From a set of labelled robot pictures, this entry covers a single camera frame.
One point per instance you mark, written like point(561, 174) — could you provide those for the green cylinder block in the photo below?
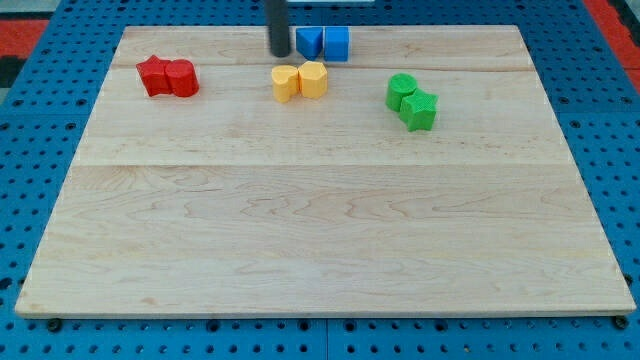
point(399, 86)

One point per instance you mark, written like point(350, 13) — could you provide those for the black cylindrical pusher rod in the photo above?
point(277, 23)

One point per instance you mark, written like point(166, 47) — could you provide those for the green star block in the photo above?
point(418, 111)

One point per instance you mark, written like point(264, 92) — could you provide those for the blue triangle block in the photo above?
point(309, 42)

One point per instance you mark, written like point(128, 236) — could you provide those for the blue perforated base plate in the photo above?
point(44, 114)

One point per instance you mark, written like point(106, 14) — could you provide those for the yellow hexagon block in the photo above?
point(313, 79)

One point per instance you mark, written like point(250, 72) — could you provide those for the yellow heart block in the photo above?
point(285, 82)

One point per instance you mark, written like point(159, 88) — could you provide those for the wooden board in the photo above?
point(228, 204)

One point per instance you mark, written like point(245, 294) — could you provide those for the blue cube block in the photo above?
point(336, 44)

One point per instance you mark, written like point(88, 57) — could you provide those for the red cylinder block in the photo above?
point(182, 78)

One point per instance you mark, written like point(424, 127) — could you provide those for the red star block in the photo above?
point(153, 76)

